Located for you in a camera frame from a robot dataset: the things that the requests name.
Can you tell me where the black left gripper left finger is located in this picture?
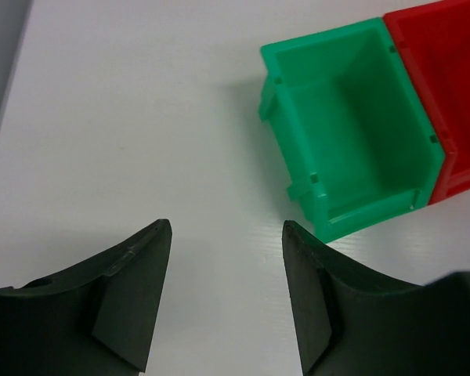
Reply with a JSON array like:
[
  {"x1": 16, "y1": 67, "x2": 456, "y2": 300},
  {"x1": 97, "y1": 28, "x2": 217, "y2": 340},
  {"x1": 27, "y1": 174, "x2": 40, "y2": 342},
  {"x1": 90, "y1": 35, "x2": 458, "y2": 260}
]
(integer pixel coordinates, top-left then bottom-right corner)
[{"x1": 0, "y1": 219, "x2": 172, "y2": 375}]

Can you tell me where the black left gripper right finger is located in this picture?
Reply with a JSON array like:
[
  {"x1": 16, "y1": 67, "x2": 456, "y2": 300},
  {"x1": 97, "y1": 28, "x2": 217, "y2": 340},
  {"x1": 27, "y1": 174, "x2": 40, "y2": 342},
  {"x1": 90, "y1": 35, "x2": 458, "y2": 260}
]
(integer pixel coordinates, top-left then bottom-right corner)
[{"x1": 282, "y1": 220, "x2": 470, "y2": 375}]

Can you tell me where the green plastic bin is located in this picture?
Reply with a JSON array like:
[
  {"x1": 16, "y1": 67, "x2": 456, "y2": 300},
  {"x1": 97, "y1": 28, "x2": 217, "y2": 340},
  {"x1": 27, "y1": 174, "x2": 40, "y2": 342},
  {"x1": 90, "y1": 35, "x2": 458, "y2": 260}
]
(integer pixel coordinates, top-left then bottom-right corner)
[{"x1": 258, "y1": 17, "x2": 445, "y2": 243}]

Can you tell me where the red plastic bin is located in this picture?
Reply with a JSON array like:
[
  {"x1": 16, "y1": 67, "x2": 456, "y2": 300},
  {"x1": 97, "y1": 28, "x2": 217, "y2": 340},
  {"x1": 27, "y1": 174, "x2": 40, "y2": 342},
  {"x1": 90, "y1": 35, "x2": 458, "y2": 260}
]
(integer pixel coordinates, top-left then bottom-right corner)
[{"x1": 383, "y1": 1, "x2": 470, "y2": 204}]

